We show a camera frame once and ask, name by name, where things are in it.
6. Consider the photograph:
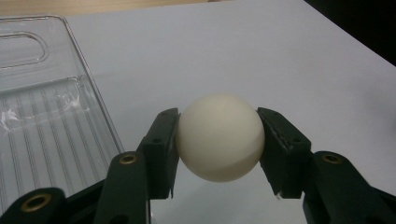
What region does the white egg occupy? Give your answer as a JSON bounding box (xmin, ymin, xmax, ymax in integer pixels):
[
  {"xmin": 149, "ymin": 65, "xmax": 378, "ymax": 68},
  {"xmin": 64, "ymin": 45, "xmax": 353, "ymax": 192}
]
[{"xmin": 175, "ymin": 92, "xmax": 266, "ymax": 183}]

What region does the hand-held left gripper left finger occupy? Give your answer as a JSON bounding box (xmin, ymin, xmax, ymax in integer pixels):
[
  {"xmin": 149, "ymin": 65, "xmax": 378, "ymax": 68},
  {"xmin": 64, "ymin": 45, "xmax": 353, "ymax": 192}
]
[{"xmin": 92, "ymin": 107, "xmax": 182, "ymax": 224}]

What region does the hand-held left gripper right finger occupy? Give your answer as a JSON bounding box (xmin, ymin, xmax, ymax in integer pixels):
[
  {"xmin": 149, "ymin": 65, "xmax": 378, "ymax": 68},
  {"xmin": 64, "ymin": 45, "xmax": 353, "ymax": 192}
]
[{"xmin": 256, "ymin": 106, "xmax": 396, "ymax": 224}]

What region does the clear plastic egg container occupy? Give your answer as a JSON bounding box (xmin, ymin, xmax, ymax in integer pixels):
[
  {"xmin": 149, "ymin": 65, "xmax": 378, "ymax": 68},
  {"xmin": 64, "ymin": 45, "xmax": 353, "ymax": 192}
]
[{"xmin": 0, "ymin": 14, "xmax": 126, "ymax": 217}]

